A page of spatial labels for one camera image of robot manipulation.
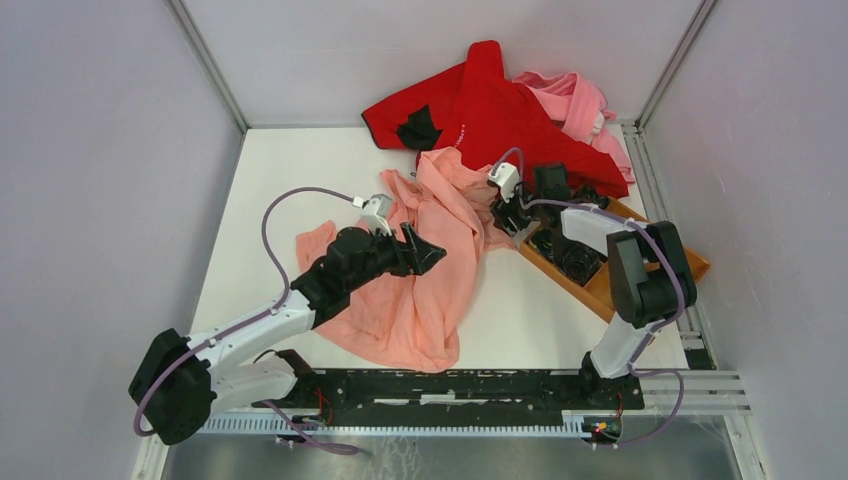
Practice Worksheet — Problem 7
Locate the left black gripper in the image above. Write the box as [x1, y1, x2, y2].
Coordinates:
[346, 221, 445, 292]

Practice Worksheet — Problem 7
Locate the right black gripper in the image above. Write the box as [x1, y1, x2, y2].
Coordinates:
[488, 177, 545, 238]

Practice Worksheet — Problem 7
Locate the salmon orange jacket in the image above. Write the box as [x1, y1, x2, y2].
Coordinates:
[317, 147, 515, 373]

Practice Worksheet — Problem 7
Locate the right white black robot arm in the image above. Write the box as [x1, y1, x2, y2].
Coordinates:
[488, 160, 697, 408]

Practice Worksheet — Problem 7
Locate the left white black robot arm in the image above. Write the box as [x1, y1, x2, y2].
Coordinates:
[128, 223, 447, 445]

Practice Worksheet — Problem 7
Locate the red garment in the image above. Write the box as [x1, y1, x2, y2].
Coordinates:
[361, 40, 631, 198]

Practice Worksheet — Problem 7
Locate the wooden divided tray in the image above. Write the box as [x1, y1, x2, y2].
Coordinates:
[519, 198, 711, 323]

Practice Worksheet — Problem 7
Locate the pink garment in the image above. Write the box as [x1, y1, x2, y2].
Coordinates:
[512, 71, 636, 184]

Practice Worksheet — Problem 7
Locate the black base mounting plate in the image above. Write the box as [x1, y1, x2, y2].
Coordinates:
[274, 359, 645, 428]

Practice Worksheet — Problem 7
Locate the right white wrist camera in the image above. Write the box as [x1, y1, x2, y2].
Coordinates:
[487, 162, 521, 203]

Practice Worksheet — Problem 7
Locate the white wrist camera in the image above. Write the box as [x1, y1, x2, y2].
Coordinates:
[351, 194, 393, 236]
[487, 162, 521, 203]

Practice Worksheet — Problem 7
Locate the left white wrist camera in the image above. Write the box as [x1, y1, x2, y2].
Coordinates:
[351, 194, 393, 236]

